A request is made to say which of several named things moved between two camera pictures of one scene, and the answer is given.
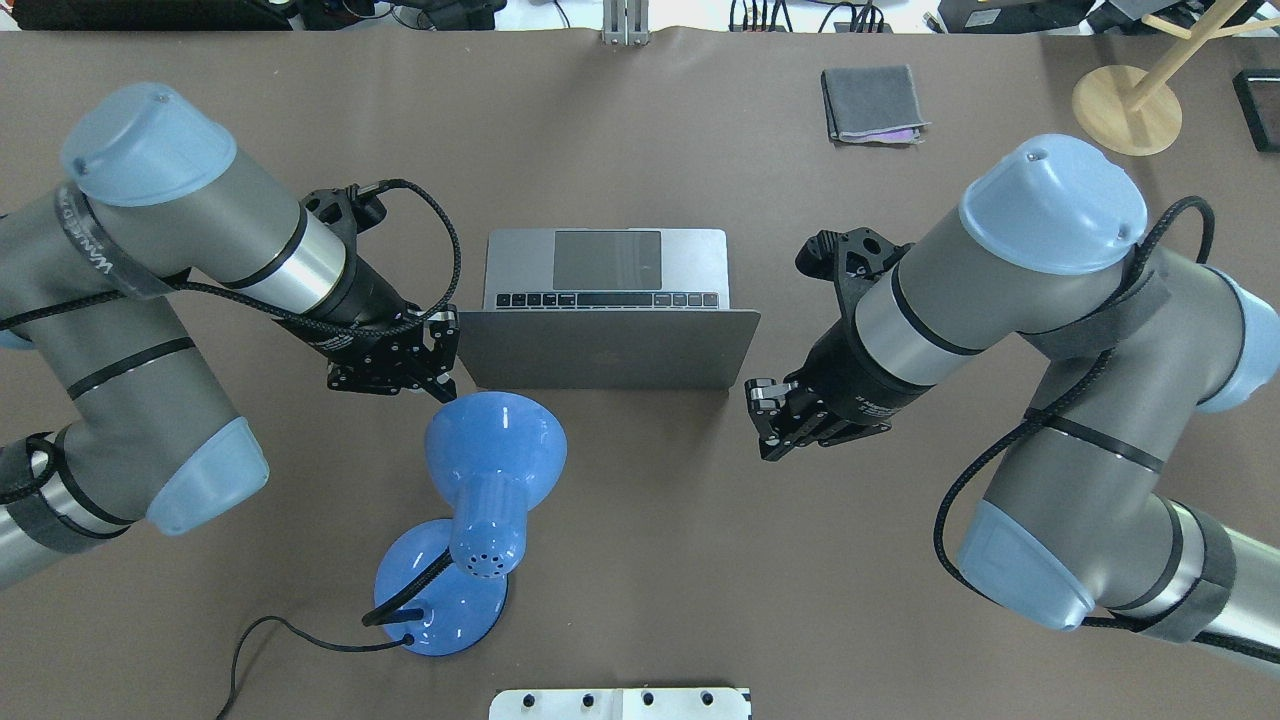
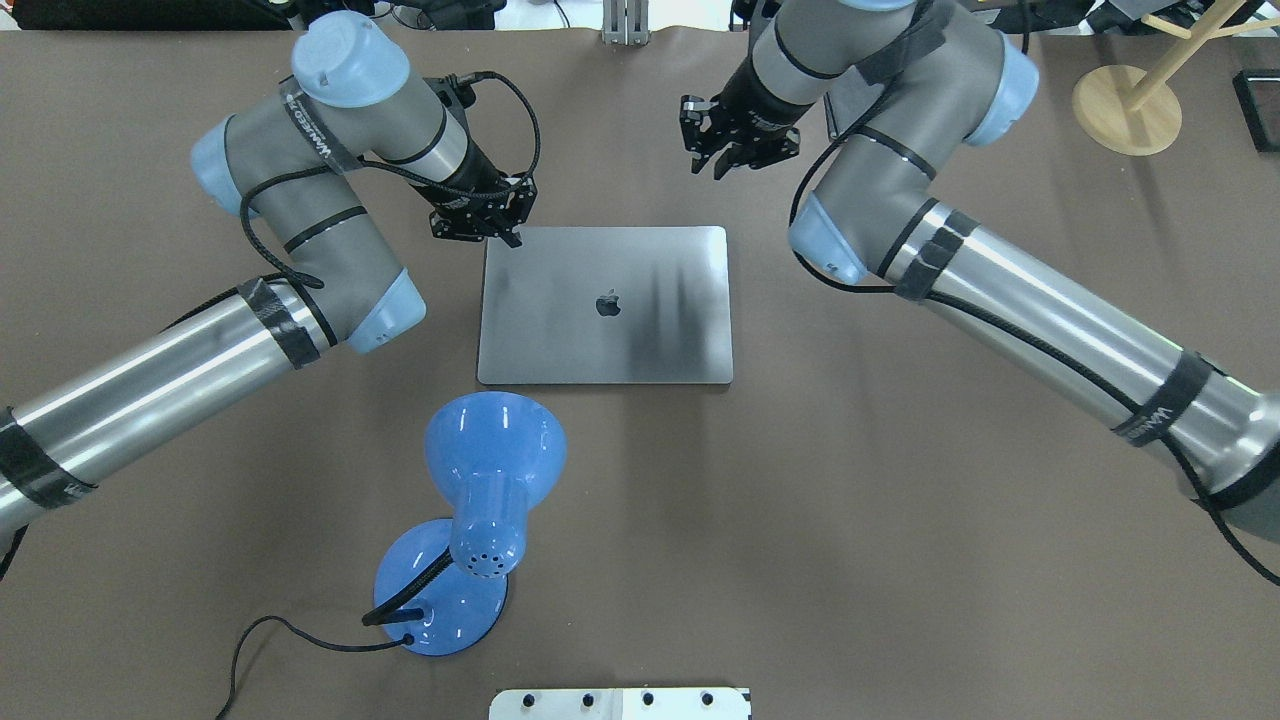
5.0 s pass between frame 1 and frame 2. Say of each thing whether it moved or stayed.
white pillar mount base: stayed
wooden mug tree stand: stayed
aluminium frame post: stayed
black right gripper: moved
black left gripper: moved
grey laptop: stayed
